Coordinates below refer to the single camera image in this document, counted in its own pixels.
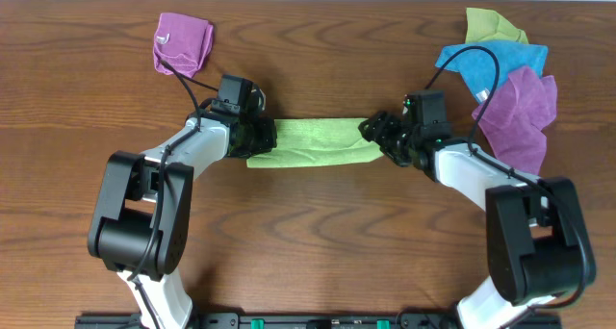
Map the folded purple cloth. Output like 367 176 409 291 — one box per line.
153 13 215 78

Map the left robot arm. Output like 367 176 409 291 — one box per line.
75 74 276 328

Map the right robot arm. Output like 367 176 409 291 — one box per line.
358 90 596 328

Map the light green cloth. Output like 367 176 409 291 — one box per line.
246 118 383 168

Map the purple crumpled cloth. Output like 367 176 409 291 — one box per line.
472 66 557 175

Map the olive green cloth at back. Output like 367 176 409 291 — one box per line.
465 8 529 44

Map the blue cloth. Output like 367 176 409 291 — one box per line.
435 40 549 103

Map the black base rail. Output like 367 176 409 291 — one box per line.
74 313 563 329

